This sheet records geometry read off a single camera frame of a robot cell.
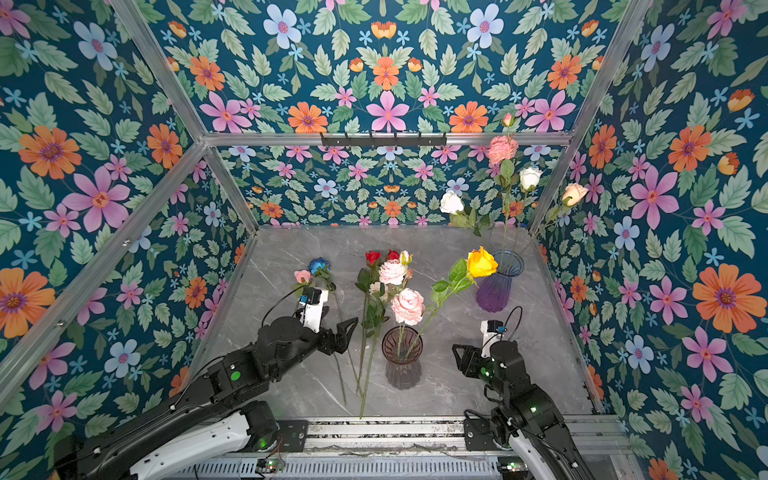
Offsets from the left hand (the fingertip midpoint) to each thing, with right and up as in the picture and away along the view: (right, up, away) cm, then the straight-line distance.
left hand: (347, 311), depth 68 cm
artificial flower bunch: (+3, +3, +28) cm, 29 cm away
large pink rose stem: (+14, +2, -7) cm, 16 cm away
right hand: (+27, -12, +10) cm, 31 cm away
